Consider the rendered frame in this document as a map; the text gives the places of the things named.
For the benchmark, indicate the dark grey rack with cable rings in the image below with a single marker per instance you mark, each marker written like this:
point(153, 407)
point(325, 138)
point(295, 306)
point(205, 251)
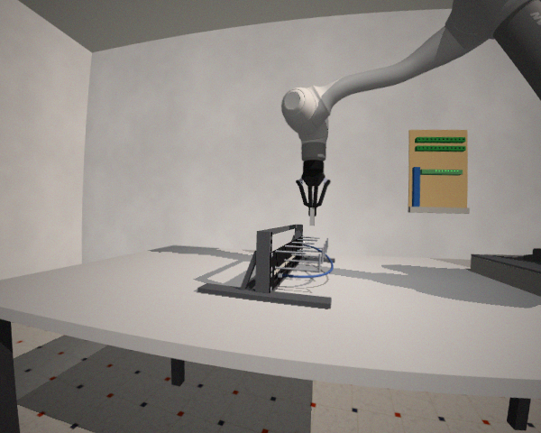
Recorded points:
point(268, 264)

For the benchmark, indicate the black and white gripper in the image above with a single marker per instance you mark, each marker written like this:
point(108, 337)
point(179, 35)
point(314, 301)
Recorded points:
point(313, 175)

